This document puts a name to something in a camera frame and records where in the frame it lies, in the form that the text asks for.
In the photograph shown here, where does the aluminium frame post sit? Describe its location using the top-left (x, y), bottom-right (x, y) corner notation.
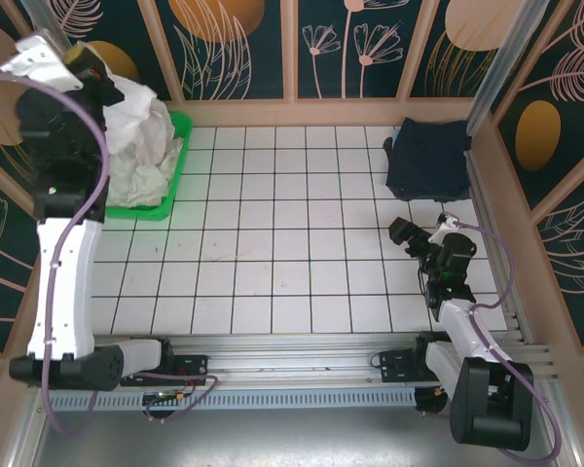
top-left (466, 0), bottom-right (541, 138)
top-left (21, 0), bottom-right (67, 54)

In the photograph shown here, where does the green plastic basket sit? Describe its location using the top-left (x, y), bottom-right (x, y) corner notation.
top-left (101, 111), bottom-right (195, 223)

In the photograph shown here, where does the crumpled bright white t-shirt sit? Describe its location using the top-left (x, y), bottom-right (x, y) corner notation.
top-left (163, 137), bottom-right (185, 179)

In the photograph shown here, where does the white t-shirt with black print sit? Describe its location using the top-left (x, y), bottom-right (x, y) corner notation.
top-left (99, 72), bottom-right (176, 166)

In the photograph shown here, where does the stack of folded navy t-shirts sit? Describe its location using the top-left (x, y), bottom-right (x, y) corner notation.
top-left (383, 118), bottom-right (472, 203)

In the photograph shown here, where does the small controller board with wires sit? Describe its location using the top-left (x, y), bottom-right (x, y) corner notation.
top-left (142, 388), bottom-right (189, 408)

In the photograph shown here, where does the grey slotted cable duct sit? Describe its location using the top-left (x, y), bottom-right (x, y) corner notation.
top-left (48, 388), bottom-right (418, 413)

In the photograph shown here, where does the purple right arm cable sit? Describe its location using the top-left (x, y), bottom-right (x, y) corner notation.
top-left (437, 218), bottom-right (564, 461)

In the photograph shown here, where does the crumpled cream t-shirt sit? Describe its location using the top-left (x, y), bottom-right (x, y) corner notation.
top-left (105, 150), bottom-right (172, 210)

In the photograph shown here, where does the aluminium side rail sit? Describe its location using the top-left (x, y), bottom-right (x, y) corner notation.
top-left (464, 148), bottom-right (536, 344)

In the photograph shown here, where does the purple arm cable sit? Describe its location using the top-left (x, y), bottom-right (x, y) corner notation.
top-left (437, 218), bottom-right (564, 461)
top-left (0, 72), bottom-right (220, 437)

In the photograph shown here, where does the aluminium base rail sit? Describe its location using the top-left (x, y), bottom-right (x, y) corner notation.
top-left (91, 332), bottom-right (559, 390)

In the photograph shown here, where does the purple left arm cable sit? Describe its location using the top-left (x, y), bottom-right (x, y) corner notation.
top-left (0, 72), bottom-right (220, 437)

